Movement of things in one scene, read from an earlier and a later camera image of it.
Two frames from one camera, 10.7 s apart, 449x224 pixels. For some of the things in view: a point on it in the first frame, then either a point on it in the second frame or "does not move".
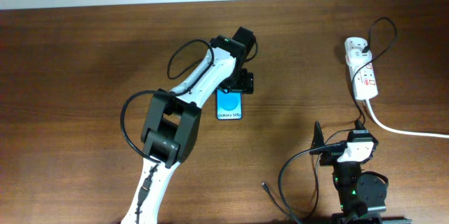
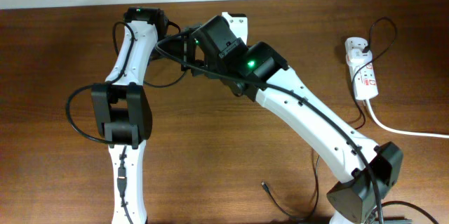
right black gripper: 330,159 -> 189,49
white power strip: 365,83 does not move
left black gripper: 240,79 -> 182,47
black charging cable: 343,132 does not move
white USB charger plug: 356,57 does not move
